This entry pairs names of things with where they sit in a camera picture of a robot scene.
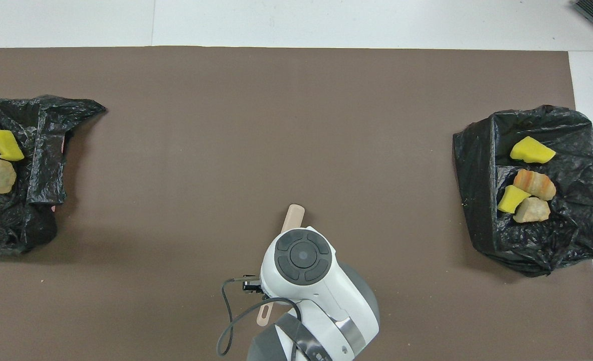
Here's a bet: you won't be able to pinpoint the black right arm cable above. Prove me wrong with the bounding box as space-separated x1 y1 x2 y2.
217 278 302 357

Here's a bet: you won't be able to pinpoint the green and yellow sponge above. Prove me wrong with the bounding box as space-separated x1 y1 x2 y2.
497 185 531 214

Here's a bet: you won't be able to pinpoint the orange crust bread chunk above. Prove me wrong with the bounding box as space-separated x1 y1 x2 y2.
513 169 557 201

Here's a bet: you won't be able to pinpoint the crumpled black bag lined bin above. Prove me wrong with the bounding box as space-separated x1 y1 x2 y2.
0 95 107 254

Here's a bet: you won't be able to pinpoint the beige hand brush black bristles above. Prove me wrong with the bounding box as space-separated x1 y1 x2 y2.
256 204 306 327

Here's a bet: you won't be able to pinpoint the pale bread chunk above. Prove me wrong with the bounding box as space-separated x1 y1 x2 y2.
0 159 18 194
513 197 551 224

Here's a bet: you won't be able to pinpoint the boxy black bag lined bin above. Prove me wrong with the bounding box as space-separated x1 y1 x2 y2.
453 105 593 277

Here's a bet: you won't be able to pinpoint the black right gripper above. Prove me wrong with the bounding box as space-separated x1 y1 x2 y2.
243 274 265 294

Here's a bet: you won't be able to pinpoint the notched yellow sponge piece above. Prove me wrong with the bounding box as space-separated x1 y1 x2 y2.
510 136 556 164

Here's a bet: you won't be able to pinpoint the brown table mat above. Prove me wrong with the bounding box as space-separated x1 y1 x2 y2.
0 46 593 361

